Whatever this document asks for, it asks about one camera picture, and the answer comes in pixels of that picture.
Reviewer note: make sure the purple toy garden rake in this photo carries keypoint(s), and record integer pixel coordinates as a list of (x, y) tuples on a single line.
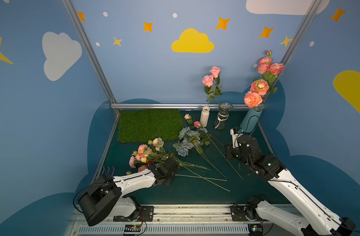
[(109, 170)]

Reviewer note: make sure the white ribbed ceramic vase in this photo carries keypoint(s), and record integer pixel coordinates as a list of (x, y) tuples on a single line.
[(205, 113)]

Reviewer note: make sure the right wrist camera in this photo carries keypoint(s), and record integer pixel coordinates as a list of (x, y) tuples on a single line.
[(236, 133)]

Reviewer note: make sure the magenta rosebud stem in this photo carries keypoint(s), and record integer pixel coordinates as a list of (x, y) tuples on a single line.
[(212, 141)]

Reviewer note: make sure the green artificial grass mat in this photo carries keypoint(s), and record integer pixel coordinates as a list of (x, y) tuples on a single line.
[(140, 126)]

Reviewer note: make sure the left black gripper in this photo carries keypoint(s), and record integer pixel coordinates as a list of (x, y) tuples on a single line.
[(171, 165)]

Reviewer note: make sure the pink flower bouquet pile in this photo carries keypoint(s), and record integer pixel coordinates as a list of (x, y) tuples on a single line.
[(154, 154)]

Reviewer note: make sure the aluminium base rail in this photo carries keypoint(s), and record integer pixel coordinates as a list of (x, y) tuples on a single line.
[(181, 220)]

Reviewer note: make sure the two-bloom coral rose stem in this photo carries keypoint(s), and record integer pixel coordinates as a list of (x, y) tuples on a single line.
[(254, 97)]

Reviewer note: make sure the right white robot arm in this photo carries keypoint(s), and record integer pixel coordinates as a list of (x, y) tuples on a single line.
[(315, 219)]

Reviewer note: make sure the teal cylinder vase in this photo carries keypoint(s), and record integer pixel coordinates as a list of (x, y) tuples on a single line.
[(251, 119)]

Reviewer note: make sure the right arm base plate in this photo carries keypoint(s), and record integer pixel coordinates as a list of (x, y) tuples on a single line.
[(242, 213)]

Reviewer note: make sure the horizontal aluminium frame bar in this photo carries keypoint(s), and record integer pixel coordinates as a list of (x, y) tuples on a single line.
[(161, 106)]

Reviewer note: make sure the blue grey fabric flowers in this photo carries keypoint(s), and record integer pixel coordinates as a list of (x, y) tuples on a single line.
[(195, 140)]

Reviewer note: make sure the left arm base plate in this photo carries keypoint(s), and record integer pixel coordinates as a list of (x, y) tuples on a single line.
[(142, 213)]

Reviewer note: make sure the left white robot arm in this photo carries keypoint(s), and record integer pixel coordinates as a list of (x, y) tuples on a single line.
[(107, 193)]

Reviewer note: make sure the single pink rose stem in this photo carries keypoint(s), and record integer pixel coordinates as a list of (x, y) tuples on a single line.
[(208, 83)]

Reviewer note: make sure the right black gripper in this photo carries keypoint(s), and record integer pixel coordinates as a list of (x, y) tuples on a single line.
[(237, 149)]

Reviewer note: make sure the peach rosebud stem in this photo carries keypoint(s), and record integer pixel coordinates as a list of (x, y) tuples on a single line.
[(188, 118)]

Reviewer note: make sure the pink rose spray stem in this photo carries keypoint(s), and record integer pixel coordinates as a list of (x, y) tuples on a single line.
[(264, 67)]

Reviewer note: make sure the clear glass vase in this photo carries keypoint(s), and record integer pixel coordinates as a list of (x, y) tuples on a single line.
[(223, 114)]

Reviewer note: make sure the coral pink rose stem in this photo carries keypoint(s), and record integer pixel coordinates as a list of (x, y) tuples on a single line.
[(276, 69)]

